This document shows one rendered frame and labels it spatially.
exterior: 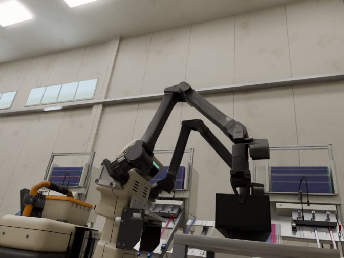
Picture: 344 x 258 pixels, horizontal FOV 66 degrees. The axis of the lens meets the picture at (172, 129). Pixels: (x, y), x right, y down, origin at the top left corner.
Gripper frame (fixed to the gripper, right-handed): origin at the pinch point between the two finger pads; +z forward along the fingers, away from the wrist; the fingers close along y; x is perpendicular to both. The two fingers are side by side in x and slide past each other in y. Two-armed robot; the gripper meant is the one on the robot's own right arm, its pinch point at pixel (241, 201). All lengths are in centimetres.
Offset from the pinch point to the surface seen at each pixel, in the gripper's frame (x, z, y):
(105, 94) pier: 366, -366, 439
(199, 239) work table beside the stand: 12.2, 12.9, -6.4
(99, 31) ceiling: 418, -580, 410
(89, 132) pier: 388, -252, 443
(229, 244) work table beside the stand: 3.4, 13.6, -6.5
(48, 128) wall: 546, -285, 469
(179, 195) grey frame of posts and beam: 72, -45, 197
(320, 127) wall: -135, -226, 402
